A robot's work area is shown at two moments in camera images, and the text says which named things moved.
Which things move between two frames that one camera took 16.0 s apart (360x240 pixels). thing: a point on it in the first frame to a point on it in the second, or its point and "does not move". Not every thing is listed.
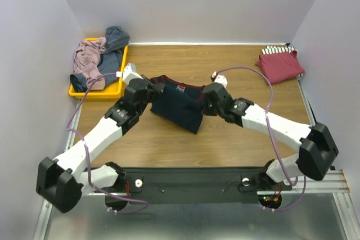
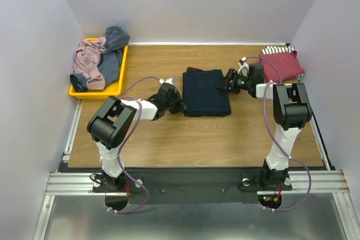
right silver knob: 246,181 does not move
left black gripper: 156,88 to 181,107
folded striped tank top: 269,49 does not move
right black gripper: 210,94 to 233,81
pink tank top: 86,59 does not move
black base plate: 195,185 does not move
